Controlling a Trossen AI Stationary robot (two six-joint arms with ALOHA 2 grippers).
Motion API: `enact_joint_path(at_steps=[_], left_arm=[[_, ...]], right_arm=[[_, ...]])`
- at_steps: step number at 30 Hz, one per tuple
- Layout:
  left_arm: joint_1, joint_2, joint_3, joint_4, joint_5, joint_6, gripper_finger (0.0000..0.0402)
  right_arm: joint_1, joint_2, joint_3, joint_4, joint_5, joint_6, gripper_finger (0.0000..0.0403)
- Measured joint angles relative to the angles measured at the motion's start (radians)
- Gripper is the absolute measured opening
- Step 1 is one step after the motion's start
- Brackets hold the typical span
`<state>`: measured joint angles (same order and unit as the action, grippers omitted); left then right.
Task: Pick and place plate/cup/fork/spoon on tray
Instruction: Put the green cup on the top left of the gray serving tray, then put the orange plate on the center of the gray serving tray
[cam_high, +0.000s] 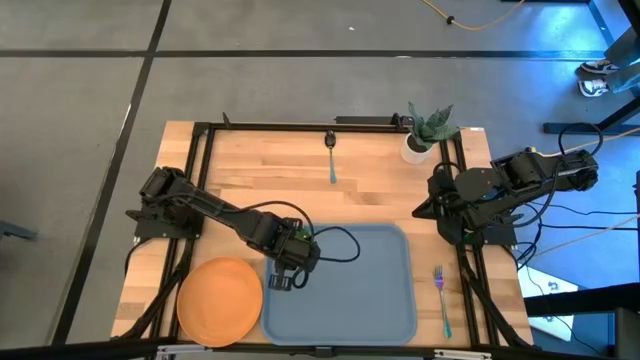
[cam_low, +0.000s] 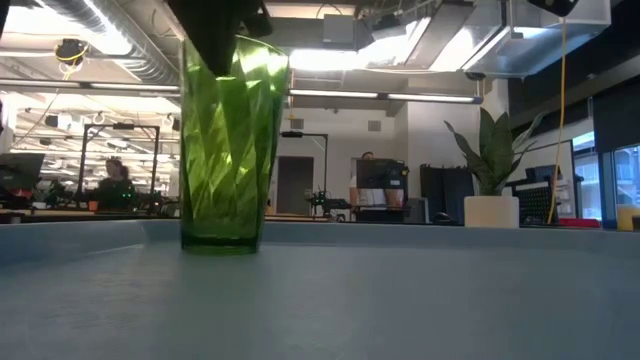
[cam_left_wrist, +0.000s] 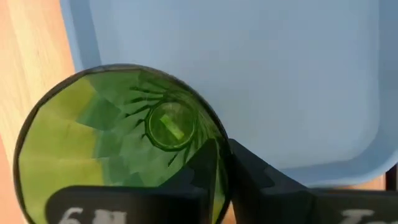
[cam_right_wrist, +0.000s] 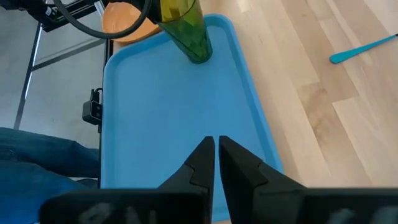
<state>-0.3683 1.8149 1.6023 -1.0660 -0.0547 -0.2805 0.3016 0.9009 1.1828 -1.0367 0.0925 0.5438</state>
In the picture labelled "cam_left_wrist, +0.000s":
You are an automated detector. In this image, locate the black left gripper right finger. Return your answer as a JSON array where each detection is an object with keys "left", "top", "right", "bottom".
[{"left": 229, "top": 138, "right": 398, "bottom": 224}]

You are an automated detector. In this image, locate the green faceted plastic cup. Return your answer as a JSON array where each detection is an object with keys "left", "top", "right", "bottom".
[{"left": 12, "top": 63, "right": 233, "bottom": 224}]

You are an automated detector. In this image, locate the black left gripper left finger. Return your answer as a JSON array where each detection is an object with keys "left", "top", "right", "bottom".
[{"left": 45, "top": 138, "right": 219, "bottom": 224}]

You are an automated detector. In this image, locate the blue plastic tray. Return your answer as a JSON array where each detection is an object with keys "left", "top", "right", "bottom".
[{"left": 59, "top": 0, "right": 398, "bottom": 189}]

